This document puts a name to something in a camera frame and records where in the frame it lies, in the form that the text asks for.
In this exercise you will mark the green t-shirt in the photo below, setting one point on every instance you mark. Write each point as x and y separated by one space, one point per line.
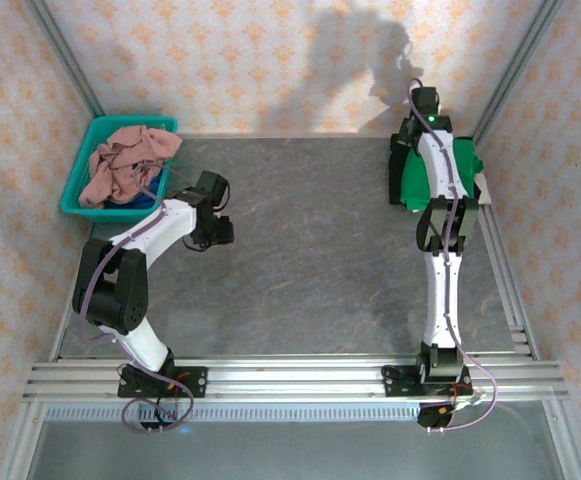
412 180

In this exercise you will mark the teal plastic basket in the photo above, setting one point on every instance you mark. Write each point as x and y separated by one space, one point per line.
77 192

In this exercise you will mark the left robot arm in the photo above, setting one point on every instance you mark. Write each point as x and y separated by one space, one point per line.
155 230

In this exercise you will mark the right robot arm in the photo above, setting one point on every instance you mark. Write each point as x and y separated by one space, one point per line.
440 290

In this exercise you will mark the blue t-shirt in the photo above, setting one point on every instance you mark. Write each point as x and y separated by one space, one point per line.
142 200

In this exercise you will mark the pink t-shirt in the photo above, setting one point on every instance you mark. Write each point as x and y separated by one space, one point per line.
120 170

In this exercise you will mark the white folded t-shirt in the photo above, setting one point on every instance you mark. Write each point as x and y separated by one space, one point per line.
485 192

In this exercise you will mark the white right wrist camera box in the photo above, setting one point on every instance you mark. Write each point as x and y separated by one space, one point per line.
439 107

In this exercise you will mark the aluminium frame post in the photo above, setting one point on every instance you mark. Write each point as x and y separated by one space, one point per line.
517 70
74 70

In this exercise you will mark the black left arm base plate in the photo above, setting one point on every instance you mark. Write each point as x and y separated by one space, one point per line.
195 382

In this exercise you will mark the aluminium mounting rail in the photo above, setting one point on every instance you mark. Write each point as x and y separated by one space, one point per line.
295 380

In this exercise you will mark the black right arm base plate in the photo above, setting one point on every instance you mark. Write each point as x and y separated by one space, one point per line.
400 382

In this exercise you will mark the aluminium frame leg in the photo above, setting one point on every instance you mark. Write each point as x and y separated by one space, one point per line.
20 440
567 440

